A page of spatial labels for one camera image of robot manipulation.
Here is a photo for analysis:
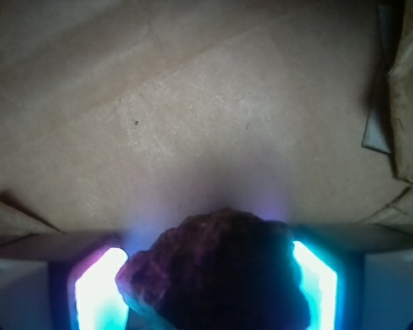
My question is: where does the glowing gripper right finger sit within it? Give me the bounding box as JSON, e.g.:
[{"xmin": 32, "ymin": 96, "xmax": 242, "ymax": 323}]
[{"xmin": 290, "ymin": 223, "xmax": 413, "ymax": 330}]

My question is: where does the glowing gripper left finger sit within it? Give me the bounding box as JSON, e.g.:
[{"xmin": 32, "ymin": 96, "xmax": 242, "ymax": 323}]
[{"xmin": 0, "ymin": 232, "xmax": 130, "ymax": 330}]

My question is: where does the brown paper bag bin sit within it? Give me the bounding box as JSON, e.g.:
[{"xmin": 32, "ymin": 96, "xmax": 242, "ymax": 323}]
[{"xmin": 0, "ymin": 1, "xmax": 410, "ymax": 239}]

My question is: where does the dark brown rock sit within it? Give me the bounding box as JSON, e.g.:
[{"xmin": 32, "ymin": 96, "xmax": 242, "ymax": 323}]
[{"xmin": 116, "ymin": 209, "xmax": 311, "ymax": 329}]

